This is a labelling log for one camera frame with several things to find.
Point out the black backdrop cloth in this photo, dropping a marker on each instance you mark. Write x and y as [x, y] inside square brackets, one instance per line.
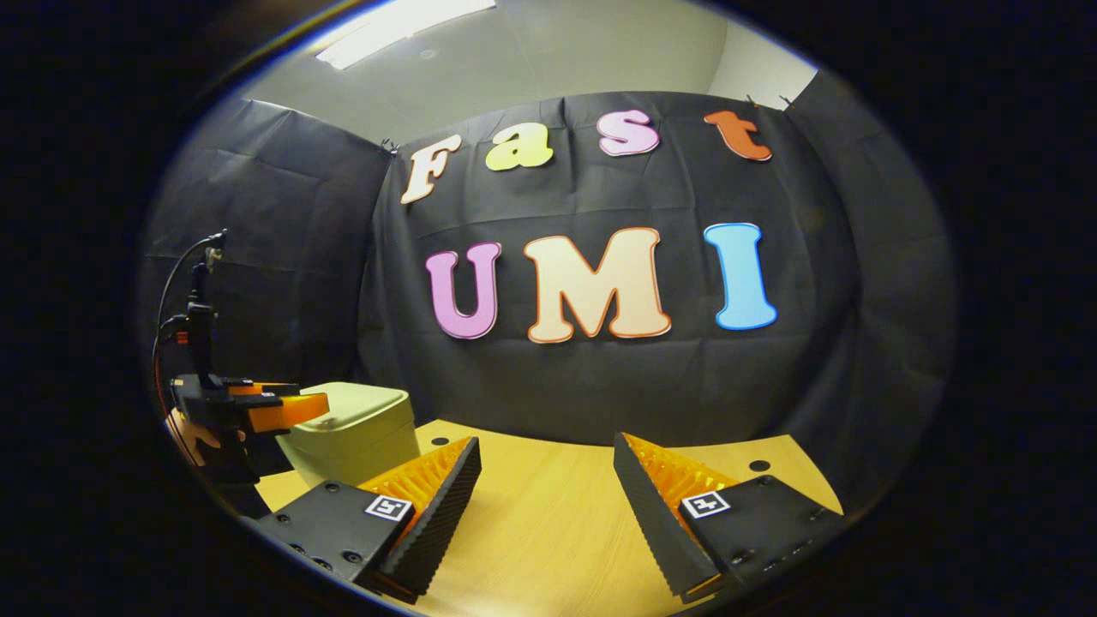
[600, 197]

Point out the pale green garbage bin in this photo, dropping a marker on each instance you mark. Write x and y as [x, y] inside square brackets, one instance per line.
[360, 428]

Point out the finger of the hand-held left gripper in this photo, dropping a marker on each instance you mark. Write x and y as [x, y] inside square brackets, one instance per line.
[261, 388]
[287, 413]

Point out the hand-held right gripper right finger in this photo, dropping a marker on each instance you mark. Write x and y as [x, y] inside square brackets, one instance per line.
[660, 531]

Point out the rectangular ceiling light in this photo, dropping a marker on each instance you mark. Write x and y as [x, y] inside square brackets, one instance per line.
[403, 32]

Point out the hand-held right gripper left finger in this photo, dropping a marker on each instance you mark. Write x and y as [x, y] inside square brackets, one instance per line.
[428, 531]

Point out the wooden desktop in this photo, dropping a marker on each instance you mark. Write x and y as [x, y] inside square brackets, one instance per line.
[548, 514]

